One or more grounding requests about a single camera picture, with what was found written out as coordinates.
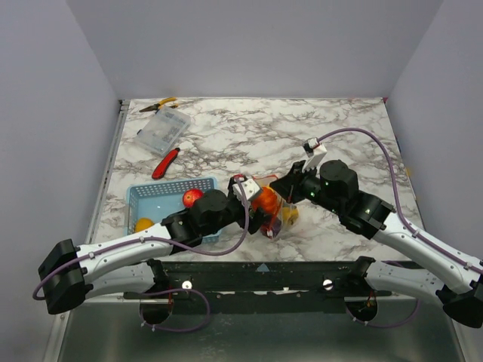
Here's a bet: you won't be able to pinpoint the purple onion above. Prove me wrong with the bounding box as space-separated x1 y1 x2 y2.
272 219 283 237

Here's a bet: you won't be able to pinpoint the clear zip top bag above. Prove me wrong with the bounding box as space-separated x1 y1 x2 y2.
251 174 299 240

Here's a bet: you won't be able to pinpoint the yellow bell pepper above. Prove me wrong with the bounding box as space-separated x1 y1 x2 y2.
281 205 299 227

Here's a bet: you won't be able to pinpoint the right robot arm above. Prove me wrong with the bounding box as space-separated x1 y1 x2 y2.
270 160 482 328

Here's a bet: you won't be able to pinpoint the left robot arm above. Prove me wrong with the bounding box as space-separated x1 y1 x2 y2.
33 179 268 315

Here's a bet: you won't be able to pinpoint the red apple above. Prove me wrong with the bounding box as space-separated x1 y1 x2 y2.
182 189 204 208

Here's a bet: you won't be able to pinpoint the blue plastic basket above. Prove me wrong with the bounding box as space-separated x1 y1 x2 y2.
124 176 218 235

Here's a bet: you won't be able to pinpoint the red utility knife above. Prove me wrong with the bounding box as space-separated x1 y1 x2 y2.
151 147 180 180

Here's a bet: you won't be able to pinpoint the yellow lemon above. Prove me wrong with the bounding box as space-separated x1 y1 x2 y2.
134 218 154 233

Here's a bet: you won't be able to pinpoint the clear plastic screw box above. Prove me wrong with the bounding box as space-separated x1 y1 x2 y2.
134 108 192 157

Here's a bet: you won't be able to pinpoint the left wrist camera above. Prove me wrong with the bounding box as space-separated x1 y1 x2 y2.
232 175 263 202

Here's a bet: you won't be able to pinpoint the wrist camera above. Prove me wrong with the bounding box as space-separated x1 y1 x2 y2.
232 175 263 202
303 137 327 171

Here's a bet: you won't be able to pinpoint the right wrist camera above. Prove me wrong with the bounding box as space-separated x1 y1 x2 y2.
303 137 327 171

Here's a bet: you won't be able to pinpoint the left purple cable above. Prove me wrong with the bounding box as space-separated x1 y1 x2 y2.
32 180 252 333

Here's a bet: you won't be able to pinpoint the purple cable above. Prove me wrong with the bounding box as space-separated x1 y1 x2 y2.
305 127 483 329
32 180 252 333

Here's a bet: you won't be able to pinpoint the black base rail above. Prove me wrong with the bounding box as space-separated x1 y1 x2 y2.
124 256 375 323

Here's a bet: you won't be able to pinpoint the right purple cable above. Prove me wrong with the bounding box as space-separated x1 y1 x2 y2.
305 127 483 329

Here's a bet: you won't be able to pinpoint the yellow handled pliers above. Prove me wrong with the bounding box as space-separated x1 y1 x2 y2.
140 97 179 113

